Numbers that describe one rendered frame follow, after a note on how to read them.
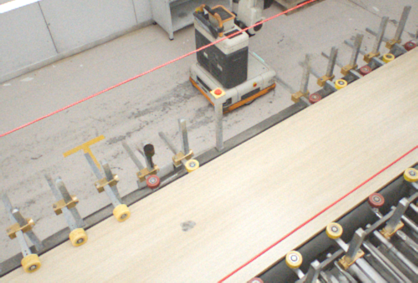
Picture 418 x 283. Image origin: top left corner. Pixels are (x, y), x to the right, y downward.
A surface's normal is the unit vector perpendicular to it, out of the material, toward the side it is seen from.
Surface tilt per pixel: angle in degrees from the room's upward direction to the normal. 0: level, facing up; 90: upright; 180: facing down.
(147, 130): 0
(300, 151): 0
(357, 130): 0
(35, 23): 90
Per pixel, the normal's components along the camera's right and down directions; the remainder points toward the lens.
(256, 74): -0.04, -0.68
